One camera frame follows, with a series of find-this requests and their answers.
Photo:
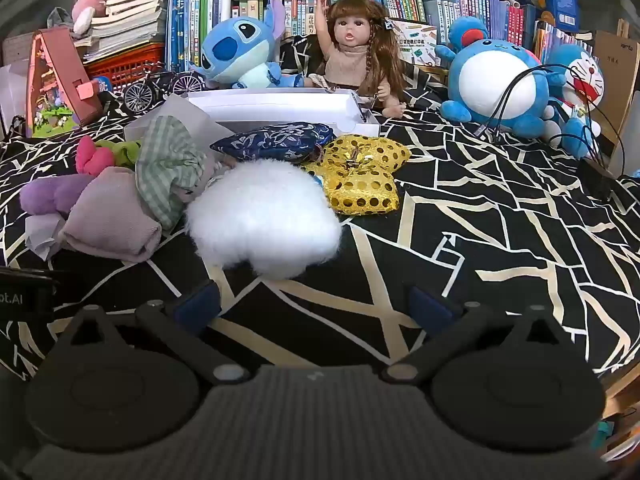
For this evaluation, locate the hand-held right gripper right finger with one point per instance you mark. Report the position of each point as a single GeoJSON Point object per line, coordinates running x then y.
{"type": "Point", "coordinates": [429, 307]}

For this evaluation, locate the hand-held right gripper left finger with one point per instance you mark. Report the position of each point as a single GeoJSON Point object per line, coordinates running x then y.
{"type": "Point", "coordinates": [197, 306]}

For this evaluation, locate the white tissue paper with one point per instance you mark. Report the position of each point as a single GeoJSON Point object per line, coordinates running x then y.
{"type": "Point", "coordinates": [40, 240]}

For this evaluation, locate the purple plush toy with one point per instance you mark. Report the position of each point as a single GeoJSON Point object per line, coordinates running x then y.
{"type": "Point", "coordinates": [42, 195]}

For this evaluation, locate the white fluffy plush pillow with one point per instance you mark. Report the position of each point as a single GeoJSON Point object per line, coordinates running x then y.
{"type": "Point", "coordinates": [265, 225]}

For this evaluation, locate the mauve cloth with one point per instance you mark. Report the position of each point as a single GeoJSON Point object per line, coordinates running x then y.
{"type": "Point", "coordinates": [110, 220]}

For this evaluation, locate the green striped cloth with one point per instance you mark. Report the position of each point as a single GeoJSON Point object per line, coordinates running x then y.
{"type": "Point", "coordinates": [170, 170]}

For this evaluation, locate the gold sequin pillow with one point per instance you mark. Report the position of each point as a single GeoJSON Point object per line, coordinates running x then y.
{"type": "Point", "coordinates": [360, 185]}

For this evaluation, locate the pink and green plush toy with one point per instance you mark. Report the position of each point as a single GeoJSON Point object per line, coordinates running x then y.
{"type": "Point", "coordinates": [92, 157]}

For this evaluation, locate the navy floral fabric pouch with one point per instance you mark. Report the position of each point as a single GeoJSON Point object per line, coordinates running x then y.
{"type": "Point", "coordinates": [275, 142]}

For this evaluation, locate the white cardboard box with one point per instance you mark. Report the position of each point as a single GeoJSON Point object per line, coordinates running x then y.
{"type": "Point", "coordinates": [270, 107]}

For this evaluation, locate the black white patterned blanket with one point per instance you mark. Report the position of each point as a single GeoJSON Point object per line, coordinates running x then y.
{"type": "Point", "coordinates": [500, 220]}

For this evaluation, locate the translucent plastic box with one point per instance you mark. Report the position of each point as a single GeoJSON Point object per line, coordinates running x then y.
{"type": "Point", "coordinates": [12, 95]}

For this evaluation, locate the black power adapter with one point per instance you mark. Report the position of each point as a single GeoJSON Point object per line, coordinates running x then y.
{"type": "Point", "coordinates": [595, 177]}

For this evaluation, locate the blue round tag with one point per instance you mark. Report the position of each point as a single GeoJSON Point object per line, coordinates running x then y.
{"type": "Point", "coordinates": [102, 84]}

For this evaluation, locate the round blue mouse plush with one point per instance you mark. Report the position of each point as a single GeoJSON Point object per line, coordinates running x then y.
{"type": "Point", "coordinates": [495, 85]}

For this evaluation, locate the black model bicycle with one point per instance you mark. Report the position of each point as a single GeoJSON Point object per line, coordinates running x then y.
{"type": "Point", "coordinates": [165, 76]}

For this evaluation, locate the pink model house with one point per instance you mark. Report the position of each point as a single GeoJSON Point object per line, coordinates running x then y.
{"type": "Point", "coordinates": [70, 70]}

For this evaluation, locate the red plastic crate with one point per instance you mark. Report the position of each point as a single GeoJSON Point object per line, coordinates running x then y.
{"type": "Point", "coordinates": [125, 67]}

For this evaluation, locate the long-haired baby doll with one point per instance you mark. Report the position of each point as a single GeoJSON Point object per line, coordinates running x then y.
{"type": "Point", "coordinates": [350, 60]}

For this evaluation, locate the blue alien plush toy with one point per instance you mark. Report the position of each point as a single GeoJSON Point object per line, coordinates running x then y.
{"type": "Point", "coordinates": [235, 45]}

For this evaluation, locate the colourful stationery box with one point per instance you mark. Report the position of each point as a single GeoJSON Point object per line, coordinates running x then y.
{"type": "Point", "coordinates": [415, 42]}

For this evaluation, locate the blue robot cat plush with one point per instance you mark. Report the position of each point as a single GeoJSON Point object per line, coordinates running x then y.
{"type": "Point", "coordinates": [580, 85]}

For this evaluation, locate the grey plastic bag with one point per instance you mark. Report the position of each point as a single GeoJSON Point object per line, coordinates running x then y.
{"type": "Point", "coordinates": [60, 20]}

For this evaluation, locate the row of colourful upright books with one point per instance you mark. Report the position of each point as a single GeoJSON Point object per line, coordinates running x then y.
{"type": "Point", "coordinates": [190, 20]}

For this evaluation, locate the stack of lying books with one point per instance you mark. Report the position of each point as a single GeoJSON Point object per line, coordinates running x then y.
{"type": "Point", "coordinates": [130, 20]}

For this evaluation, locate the row of blue boxed books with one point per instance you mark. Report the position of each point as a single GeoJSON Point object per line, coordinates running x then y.
{"type": "Point", "coordinates": [475, 10]}

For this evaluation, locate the pink bunny plush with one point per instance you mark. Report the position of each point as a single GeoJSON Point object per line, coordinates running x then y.
{"type": "Point", "coordinates": [92, 0]}

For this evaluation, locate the brown cardboard sheet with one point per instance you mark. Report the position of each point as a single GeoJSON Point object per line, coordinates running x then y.
{"type": "Point", "coordinates": [617, 60]}

